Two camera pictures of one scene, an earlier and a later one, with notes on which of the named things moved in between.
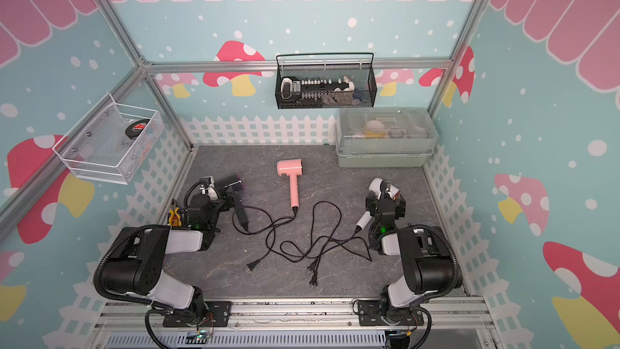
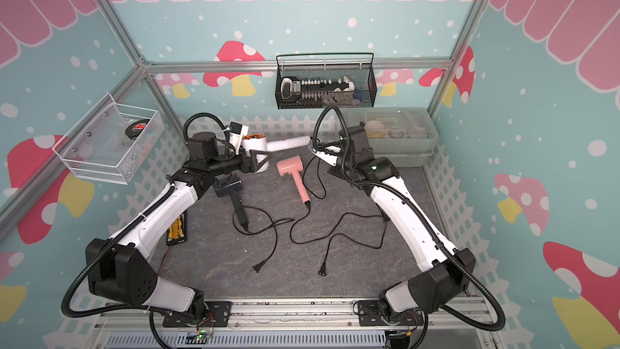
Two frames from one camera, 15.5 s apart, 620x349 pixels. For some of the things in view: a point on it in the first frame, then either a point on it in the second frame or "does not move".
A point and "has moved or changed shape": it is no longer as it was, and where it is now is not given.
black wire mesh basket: (324, 80) does not move
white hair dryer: (379, 187) has moved or changed shape
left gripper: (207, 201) to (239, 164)
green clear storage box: (387, 137) does not move
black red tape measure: (136, 128) does not move
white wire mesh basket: (112, 147) does not move
